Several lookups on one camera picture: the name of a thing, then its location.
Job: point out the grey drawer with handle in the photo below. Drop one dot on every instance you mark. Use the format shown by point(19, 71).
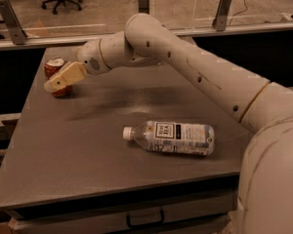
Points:
point(202, 213)

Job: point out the clear plastic tea bottle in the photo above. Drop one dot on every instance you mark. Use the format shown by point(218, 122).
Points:
point(173, 137)

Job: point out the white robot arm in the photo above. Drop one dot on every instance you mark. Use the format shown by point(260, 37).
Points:
point(265, 108)

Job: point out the metal guard rail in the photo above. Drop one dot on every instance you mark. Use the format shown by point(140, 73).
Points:
point(63, 41)

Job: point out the middle metal bracket post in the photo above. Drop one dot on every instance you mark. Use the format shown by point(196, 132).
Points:
point(143, 6)

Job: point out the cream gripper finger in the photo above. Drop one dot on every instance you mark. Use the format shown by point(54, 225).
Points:
point(55, 82)

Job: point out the left metal bracket post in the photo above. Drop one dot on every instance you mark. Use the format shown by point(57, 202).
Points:
point(8, 15)

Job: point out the right metal bracket post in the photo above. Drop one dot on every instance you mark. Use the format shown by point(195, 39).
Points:
point(220, 20)

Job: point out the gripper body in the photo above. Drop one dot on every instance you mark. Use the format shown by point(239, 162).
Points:
point(89, 57)

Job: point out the red coke can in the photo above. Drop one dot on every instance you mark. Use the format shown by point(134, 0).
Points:
point(52, 66)

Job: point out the metal bracket post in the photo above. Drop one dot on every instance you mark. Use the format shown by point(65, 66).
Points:
point(220, 20)
point(8, 15)
point(143, 6)

